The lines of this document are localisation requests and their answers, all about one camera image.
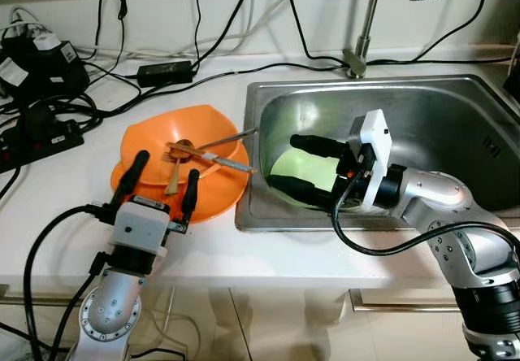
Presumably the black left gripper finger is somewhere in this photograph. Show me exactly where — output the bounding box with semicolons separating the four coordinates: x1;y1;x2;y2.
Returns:
111;150;150;207
181;170;201;219

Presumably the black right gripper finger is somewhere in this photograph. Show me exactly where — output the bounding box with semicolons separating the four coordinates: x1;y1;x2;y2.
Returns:
291;133;350;160
269;174;334;211

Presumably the light green plate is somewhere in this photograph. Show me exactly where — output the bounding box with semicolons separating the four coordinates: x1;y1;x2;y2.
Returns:
271;148;358;211

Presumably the gold metal spoon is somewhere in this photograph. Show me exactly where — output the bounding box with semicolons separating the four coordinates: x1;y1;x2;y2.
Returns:
165;139;196;197

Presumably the orange plastic plate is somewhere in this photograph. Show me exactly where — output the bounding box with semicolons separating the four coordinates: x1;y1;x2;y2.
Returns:
110;156;251;224

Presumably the steel sink faucet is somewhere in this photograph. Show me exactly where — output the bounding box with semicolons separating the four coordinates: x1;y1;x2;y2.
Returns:
341;0;387;80

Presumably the black power strip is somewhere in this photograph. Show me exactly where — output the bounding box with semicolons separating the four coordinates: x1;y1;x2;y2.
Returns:
0;105;86;173

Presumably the black power adapter brick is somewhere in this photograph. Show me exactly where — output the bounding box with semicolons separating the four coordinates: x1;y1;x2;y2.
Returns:
136;60;196;88

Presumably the stainless steel sink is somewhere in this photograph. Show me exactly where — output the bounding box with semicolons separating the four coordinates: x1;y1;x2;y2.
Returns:
236;74;520;232

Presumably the black labelled battery charger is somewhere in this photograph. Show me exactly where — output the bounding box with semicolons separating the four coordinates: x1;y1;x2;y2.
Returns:
0;32;92;106

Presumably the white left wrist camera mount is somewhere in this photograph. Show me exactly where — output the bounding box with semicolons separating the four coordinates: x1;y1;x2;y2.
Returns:
110;198;171;252

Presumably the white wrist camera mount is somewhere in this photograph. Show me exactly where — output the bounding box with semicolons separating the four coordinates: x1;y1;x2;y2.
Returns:
348;109;392;212
110;198;171;252

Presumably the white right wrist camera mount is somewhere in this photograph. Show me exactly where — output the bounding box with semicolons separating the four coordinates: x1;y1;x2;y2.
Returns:
348;109;392;212

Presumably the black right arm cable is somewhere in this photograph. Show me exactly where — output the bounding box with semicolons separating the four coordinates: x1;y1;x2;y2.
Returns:
330;172;520;297

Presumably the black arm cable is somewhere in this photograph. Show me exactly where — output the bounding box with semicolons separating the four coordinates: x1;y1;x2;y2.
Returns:
21;203;111;358
330;172;520;297

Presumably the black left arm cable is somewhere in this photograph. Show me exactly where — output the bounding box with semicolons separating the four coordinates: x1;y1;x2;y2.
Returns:
21;203;111;358

